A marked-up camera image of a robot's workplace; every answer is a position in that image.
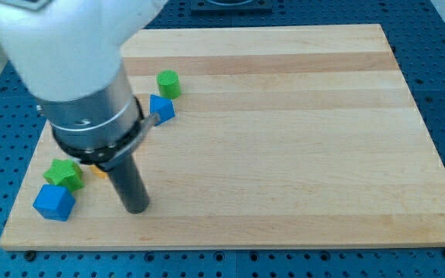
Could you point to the yellow hexagon block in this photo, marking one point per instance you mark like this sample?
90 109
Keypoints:
98 172

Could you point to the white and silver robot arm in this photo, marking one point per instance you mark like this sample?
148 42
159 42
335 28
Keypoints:
68 54

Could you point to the green star block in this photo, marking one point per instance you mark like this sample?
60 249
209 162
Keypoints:
66 173

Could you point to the blue triangular block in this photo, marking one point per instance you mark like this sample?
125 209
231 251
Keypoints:
164 107

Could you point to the green cylinder block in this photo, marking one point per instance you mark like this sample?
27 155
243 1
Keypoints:
168 84

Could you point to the wooden board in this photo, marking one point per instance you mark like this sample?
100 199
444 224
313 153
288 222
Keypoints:
295 137

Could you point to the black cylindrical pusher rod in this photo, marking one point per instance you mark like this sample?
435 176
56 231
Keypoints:
129 186

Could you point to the blue cube block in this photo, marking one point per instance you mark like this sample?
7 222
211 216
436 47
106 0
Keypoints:
54 202

